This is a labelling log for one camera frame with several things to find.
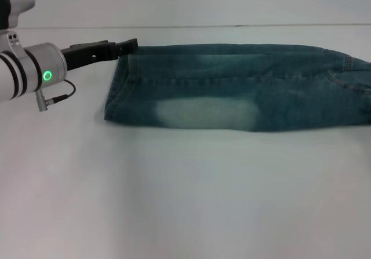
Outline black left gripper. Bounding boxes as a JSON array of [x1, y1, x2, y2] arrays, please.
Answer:
[[59, 38, 139, 72]]

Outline blue denim shorts with embroidery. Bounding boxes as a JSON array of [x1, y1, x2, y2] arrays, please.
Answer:
[[103, 43, 371, 134]]

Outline brown left gripper cable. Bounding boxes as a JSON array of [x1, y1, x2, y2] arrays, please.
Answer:
[[35, 78, 77, 112]]

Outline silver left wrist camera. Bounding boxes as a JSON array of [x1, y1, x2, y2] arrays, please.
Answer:
[[0, 0, 37, 31]]

